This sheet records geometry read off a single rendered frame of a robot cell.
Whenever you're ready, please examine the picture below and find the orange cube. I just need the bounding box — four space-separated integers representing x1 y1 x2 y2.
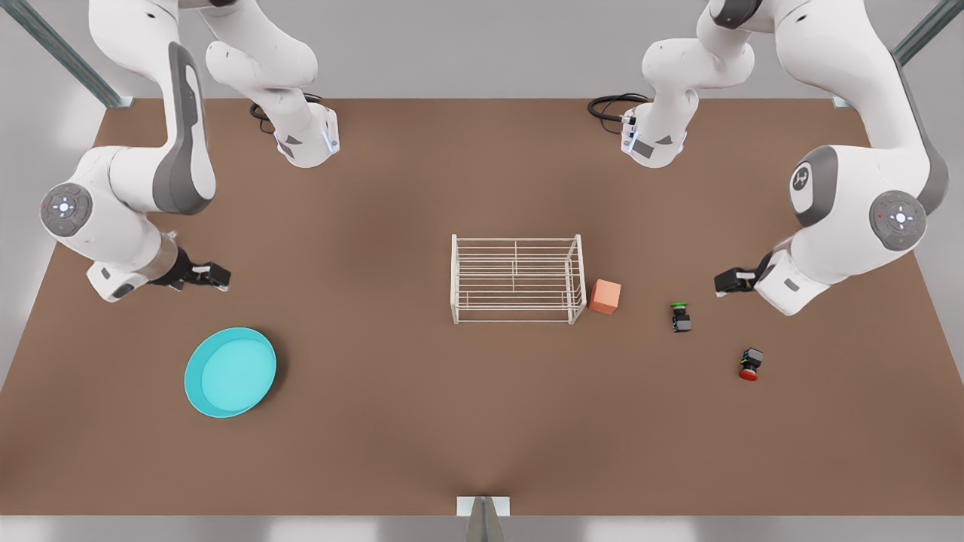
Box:
588 279 623 315

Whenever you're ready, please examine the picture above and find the silver frame post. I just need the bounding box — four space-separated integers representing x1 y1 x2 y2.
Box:
831 0 964 111
0 0 135 110
456 495 511 542

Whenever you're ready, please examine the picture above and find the turquoise plate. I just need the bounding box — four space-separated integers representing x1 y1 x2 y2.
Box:
185 327 278 419

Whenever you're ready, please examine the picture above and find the white wire shelf rack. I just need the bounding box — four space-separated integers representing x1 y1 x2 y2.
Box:
450 233 587 325

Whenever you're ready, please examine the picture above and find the black cable loop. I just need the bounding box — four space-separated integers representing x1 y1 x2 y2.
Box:
587 93 651 136
249 93 325 136

